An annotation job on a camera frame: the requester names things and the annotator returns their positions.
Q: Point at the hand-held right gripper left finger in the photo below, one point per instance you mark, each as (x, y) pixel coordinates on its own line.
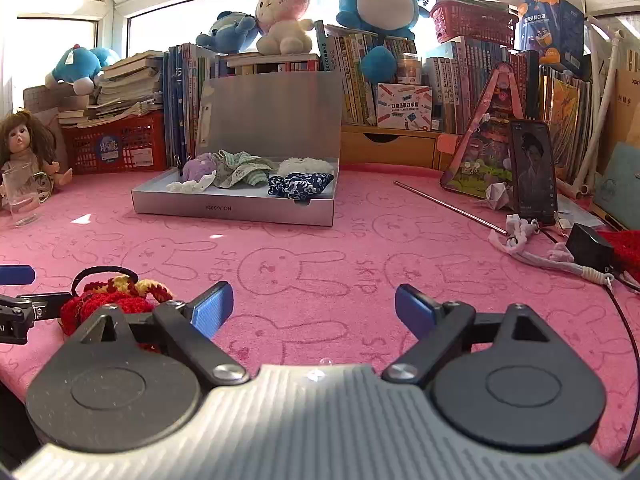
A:
(215, 306)

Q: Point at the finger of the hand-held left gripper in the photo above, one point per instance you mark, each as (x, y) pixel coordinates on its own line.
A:
(15, 275)
(47, 304)

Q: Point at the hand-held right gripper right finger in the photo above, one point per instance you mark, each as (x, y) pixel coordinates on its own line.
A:
(415, 308)

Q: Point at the red crochet doll garment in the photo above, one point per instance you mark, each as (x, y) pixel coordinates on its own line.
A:
(120, 294)

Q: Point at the small white cloth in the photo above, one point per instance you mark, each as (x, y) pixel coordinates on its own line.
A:
(187, 186)

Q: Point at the green floral doll dress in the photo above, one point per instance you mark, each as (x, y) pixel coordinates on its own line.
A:
(240, 170)

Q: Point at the purple plush toy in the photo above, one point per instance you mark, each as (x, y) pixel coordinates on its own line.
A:
(197, 167)

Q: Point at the blue white patterned cloth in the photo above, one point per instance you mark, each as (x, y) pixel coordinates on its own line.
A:
(300, 185)

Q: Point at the white plush bunny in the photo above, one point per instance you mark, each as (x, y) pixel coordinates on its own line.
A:
(305, 165)

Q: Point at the grey cardboard box with lid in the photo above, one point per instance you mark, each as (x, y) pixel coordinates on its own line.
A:
(270, 110)

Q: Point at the clear glass mug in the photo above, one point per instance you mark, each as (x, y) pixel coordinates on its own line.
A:
(20, 202)

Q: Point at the thin metal rod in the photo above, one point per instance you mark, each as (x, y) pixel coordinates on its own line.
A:
(450, 207)

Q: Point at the pink bunny-print table cloth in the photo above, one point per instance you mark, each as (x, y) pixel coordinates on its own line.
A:
(320, 250)

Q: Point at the brown-haired baby doll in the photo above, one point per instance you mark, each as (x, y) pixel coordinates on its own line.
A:
(20, 140)

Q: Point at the crumpled white paper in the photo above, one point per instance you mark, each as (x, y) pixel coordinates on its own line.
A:
(497, 195)

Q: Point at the wooden desktop drawer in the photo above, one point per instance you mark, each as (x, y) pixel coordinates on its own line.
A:
(390, 150)

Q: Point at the pink children's bag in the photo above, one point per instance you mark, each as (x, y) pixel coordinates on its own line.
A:
(485, 150)

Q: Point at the red plastic basket with sticker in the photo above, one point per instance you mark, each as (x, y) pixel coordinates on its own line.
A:
(130, 145)

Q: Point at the black smartphone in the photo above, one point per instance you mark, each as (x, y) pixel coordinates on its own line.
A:
(532, 175)

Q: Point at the grey grid board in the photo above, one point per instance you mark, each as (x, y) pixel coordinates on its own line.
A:
(37, 97)

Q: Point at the black power adapter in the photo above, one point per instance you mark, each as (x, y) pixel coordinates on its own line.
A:
(590, 247)

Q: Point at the white printed carton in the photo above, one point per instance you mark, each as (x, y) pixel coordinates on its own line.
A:
(405, 107)

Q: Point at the stack of worn books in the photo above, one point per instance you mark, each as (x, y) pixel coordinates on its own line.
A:
(125, 90)

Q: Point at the red knitted fabric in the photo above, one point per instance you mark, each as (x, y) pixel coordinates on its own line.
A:
(625, 250)

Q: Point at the blue white cat plush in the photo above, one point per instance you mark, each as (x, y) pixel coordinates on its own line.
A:
(75, 65)

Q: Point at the row of upright books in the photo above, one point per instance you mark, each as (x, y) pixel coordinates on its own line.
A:
(450, 85)

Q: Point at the teal folder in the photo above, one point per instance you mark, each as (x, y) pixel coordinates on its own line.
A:
(620, 185)

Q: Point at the small blue plush toy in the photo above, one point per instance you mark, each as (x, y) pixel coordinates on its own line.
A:
(230, 30)

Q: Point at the white plastic pipes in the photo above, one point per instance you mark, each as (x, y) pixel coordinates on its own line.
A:
(607, 95)

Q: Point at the red plastic mesh basket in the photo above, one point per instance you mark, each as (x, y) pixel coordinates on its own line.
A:
(470, 22)

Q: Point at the brown cardboard box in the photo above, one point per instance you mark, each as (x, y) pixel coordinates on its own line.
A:
(627, 100)

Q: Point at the pink white bunny plush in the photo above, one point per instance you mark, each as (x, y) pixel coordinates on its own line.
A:
(280, 10)

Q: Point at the large blue elephant plush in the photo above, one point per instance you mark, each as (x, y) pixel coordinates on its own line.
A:
(380, 0)

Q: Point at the blue printed carton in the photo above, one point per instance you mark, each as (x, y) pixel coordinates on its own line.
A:
(545, 25)

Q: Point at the white window frame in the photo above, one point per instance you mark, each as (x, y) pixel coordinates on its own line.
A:
(120, 10)

